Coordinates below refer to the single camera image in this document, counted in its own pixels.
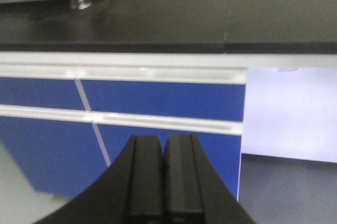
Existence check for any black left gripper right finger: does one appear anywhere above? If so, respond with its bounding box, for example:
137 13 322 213
164 134 254 223

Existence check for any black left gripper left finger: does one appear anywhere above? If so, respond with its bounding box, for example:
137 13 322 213
38 135 164 223

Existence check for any blue lab bench cabinet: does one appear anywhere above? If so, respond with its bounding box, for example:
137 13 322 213
1 52 246 197

